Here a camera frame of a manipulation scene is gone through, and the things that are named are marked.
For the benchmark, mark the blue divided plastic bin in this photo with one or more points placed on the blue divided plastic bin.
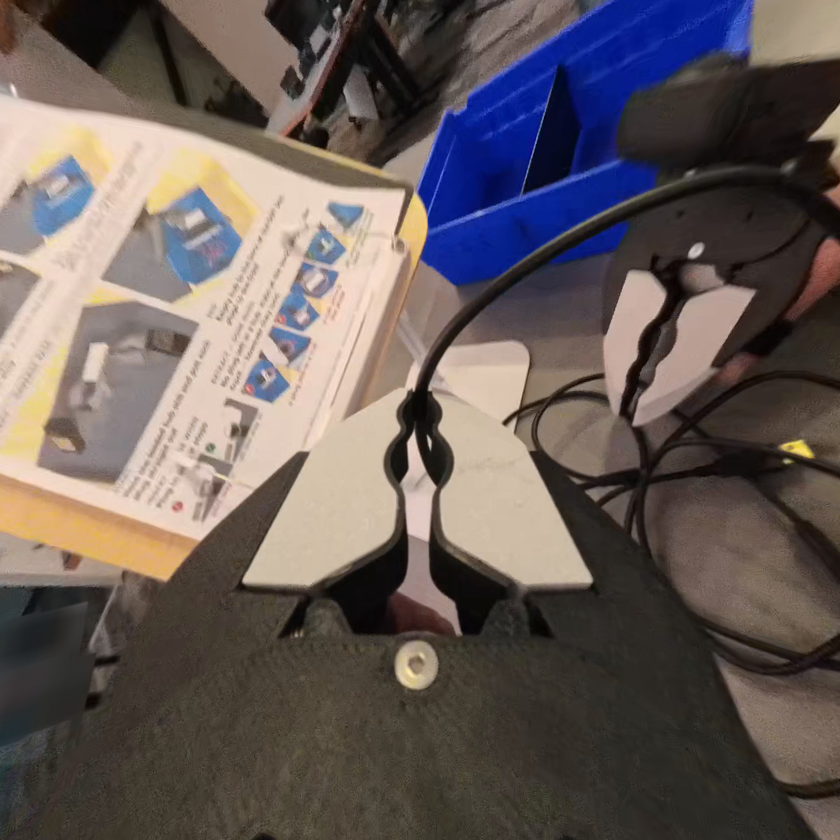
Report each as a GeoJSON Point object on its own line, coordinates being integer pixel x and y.
{"type": "Point", "coordinates": [499, 197]}

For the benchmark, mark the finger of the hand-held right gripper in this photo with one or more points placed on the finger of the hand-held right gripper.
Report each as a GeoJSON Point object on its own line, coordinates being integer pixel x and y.
{"type": "Point", "coordinates": [623, 328]}
{"type": "Point", "coordinates": [702, 341]}

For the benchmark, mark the printed instruction sheets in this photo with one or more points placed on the printed instruction sheets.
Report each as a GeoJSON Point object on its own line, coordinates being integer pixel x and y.
{"type": "Point", "coordinates": [197, 328]}

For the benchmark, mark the white stand with wooden board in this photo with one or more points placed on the white stand with wooden board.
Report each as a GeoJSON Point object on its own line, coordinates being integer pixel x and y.
{"type": "Point", "coordinates": [485, 374]}

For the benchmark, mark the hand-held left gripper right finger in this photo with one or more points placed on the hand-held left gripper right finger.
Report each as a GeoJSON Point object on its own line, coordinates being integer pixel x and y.
{"type": "Point", "coordinates": [505, 512]}

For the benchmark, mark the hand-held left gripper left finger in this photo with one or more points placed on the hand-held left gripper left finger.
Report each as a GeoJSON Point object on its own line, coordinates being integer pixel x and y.
{"type": "Point", "coordinates": [328, 512]}

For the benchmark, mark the person's right hand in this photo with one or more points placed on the person's right hand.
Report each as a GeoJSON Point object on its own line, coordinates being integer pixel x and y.
{"type": "Point", "coordinates": [823, 275]}

